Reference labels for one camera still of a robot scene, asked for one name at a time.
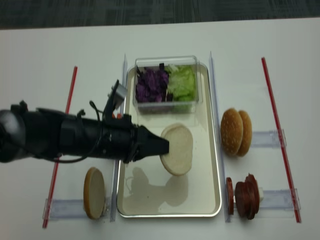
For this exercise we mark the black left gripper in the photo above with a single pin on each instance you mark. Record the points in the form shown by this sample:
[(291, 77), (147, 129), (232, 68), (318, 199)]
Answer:
[(144, 144)]

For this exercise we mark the white bun bottom half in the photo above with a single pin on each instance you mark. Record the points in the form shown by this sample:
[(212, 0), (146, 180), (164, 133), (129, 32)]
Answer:
[(178, 161)]

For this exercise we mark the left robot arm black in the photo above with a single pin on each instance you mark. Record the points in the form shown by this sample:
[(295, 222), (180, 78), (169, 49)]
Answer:
[(48, 134)]

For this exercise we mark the green lettuce leaves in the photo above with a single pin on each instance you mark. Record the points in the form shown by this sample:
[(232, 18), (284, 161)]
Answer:
[(181, 82)]

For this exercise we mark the front red meat slice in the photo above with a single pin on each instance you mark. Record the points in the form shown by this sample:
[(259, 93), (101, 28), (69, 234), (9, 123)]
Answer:
[(230, 196)]

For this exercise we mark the stacked brown meat patties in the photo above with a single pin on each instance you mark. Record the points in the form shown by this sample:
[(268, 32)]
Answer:
[(247, 197)]

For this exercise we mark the clear meat pusher track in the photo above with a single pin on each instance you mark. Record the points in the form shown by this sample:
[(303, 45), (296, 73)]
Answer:
[(284, 199)]

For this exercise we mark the white metal tray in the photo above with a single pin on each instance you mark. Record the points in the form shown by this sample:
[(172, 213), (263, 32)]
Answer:
[(147, 190)]

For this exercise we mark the purple cabbage leaves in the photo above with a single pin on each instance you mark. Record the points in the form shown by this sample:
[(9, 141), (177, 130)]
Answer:
[(152, 84)]

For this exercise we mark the clear plastic salad container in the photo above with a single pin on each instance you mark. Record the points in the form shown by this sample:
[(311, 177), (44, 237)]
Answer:
[(168, 107)]

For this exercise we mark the bun bottom in rack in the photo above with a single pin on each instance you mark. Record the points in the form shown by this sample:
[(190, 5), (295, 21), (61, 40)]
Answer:
[(94, 193)]

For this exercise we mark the front sesame bun top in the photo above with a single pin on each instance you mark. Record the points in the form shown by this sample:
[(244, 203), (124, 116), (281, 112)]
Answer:
[(231, 131)]

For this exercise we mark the sesame bun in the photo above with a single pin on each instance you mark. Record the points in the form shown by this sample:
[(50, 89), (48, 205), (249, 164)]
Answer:
[(247, 134), (231, 131)]

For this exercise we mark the clear left lower pusher track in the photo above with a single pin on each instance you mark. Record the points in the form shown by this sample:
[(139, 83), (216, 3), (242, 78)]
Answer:
[(63, 209)]

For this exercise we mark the rear sesame bun top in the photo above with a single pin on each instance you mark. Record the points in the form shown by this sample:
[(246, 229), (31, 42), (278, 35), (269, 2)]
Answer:
[(247, 134)]

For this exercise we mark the clear bun pusher track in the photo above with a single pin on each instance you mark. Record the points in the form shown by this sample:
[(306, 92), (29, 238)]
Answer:
[(268, 139)]

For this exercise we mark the right red strip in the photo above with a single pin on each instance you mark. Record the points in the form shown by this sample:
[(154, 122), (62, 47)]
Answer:
[(289, 177)]

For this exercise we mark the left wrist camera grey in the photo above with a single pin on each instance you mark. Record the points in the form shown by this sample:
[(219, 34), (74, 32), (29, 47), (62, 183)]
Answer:
[(116, 97)]

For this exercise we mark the right clear divider rail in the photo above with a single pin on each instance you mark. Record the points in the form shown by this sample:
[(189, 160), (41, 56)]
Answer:
[(219, 148)]

